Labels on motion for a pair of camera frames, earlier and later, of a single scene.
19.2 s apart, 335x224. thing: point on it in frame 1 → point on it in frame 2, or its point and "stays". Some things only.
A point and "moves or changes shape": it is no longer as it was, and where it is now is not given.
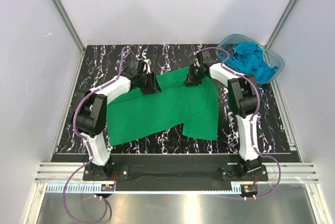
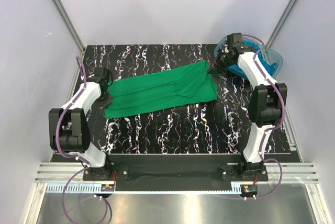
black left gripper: (153, 87) → (104, 104)
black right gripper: (190, 81) → (214, 66)
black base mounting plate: (175, 172) stays
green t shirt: (132, 114) moves or changes shape
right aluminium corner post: (288, 9) stays
